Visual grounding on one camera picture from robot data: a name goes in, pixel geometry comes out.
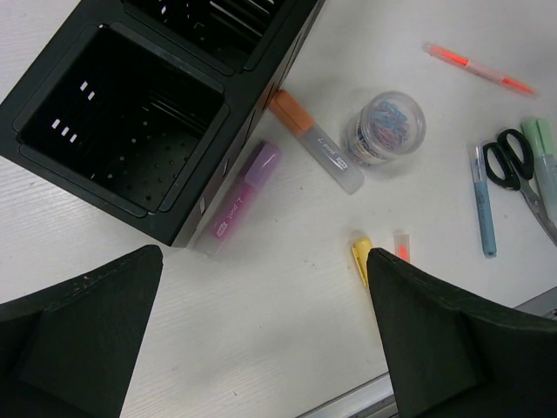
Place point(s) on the black two-slot organizer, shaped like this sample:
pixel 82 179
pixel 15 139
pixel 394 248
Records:
pixel 141 108

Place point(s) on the green highlighter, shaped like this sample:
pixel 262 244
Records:
pixel 538 133

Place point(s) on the yellow cap highlighter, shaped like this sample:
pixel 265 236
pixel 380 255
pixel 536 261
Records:
pixel 361 245

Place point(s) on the orange thin pen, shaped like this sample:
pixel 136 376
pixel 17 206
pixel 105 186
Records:
pixel 480 70

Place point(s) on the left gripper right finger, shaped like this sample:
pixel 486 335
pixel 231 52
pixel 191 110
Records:
pixel 452 353

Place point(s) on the black handled scissors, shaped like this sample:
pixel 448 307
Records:
pixel 509 162

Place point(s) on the orange short pen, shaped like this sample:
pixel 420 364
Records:
pixel 402 245

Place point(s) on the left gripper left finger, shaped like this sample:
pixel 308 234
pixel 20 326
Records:
pixel 70 350

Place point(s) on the purple highlighter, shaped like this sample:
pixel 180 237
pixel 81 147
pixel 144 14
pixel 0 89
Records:
pixel 251 179

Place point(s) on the blue thin pen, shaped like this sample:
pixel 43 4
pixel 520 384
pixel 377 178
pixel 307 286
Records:
pixel 483 204

